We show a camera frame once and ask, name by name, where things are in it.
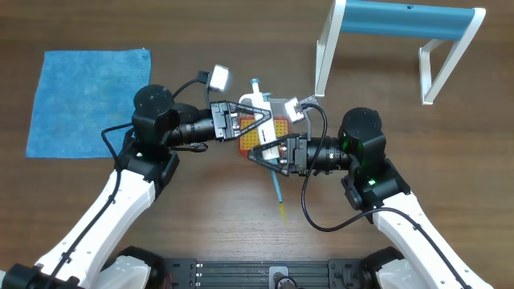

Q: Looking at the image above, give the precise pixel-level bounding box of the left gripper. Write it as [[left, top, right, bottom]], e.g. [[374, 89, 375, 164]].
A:
[[209, 100, 275, 142]]

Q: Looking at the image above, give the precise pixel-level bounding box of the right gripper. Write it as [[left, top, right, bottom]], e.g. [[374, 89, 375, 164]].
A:
[[247, 133, 310, 177]]

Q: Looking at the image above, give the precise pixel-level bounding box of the white pipette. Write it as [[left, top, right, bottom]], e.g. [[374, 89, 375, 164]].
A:
[[239, 77, 288, 226]]

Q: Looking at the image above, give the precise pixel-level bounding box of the red and yellow tip box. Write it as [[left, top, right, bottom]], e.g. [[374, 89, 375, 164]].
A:
[[238, 96, 292, 158]]

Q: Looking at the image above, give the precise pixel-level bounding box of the white and blue stand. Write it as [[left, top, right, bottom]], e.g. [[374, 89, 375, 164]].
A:
[[313, 0, 487, 107]]

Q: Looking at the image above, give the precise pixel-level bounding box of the blue cloth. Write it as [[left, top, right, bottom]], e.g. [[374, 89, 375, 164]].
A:
[[25, 48, 153, 160]]

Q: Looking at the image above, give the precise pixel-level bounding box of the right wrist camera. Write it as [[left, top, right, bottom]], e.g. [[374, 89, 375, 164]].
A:
[[284, 96, 307, 124]]

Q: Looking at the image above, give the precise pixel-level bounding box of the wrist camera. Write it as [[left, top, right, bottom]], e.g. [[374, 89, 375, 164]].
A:
[[208, 63, 235, 93], [284, 96, 307, 124]]

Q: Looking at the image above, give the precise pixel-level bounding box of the black cable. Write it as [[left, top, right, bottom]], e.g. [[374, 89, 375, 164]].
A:
[[298, 94, 406, 234], [100, 70, 214, 210]]

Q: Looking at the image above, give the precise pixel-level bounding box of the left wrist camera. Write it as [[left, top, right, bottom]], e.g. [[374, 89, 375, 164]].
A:
[[208, 63, 235, 93]]

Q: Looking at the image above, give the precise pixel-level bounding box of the mounting rail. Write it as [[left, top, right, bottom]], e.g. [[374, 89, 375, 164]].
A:
[[160, 258, 369, 289]]

